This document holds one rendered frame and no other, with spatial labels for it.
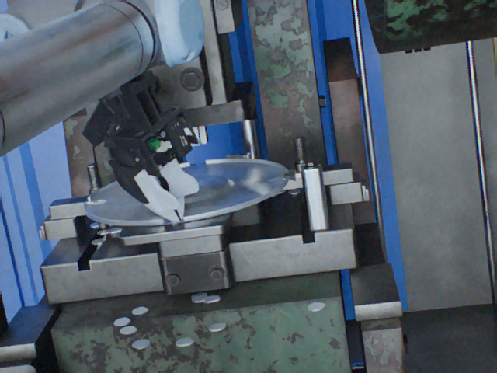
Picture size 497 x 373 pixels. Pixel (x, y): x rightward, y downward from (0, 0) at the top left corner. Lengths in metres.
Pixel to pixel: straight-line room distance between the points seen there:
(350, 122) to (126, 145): 0.66
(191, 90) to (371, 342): 0.42
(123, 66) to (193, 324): 0.54
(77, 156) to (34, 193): 0.98
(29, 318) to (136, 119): 0.41
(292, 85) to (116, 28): 0.79
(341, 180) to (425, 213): 1.27
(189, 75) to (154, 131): 0.23
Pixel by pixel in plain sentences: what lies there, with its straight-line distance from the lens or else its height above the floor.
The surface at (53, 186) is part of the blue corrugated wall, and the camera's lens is 2.73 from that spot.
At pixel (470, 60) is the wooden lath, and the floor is 0.73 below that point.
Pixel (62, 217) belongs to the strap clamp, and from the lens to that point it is 1.51.
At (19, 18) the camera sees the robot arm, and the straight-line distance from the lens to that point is 0.98.
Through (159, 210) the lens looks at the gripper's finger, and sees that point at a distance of 1.19.
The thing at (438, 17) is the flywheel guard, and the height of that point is 0.98.
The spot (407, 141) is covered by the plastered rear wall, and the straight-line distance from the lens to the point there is 2.65.
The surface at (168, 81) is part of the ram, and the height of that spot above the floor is 0.94.
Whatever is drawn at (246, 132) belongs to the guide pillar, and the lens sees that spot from 1.51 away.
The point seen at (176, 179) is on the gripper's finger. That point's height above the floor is 0.84.
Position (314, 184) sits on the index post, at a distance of 1.32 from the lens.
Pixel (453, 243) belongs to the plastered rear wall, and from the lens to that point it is 2.75.
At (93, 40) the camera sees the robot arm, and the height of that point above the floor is 1.06.
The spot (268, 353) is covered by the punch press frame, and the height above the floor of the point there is 0.57.
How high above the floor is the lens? 1.13
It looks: 15 degrees down
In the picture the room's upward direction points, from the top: 9 degrees counter-clockwise
